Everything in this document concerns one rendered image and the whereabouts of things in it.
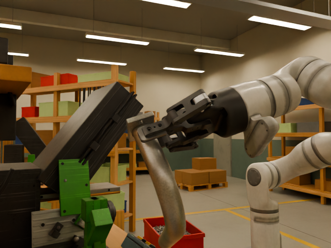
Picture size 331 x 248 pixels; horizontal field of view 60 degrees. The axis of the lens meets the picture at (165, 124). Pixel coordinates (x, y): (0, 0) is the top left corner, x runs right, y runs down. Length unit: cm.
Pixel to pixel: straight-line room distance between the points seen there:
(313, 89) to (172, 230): 32
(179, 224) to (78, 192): 81
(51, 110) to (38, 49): 605
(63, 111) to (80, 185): 331
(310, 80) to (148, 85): 1042
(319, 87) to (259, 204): 57
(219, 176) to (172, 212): 732
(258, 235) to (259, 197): 12
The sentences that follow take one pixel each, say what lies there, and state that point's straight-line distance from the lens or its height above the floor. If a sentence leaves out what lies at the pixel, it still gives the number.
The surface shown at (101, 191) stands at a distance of 134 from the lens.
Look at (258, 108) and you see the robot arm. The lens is 45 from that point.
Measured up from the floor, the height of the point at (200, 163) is 61.
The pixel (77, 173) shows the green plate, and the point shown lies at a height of 122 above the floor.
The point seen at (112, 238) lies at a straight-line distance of 141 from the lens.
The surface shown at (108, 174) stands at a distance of 392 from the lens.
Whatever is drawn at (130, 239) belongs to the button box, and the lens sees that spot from 126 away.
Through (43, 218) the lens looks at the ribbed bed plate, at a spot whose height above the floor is 107.
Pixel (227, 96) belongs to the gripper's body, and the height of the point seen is 142.
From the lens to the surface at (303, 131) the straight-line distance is 690.
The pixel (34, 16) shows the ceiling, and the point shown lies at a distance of 865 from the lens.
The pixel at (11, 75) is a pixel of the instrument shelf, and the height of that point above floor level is 151.
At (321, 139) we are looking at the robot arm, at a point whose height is 135.
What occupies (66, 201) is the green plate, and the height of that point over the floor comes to 112.
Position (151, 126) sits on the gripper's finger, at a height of 138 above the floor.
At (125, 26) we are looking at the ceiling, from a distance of 891.
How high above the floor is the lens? 137
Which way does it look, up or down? 2 degrees up
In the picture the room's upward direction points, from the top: straight up
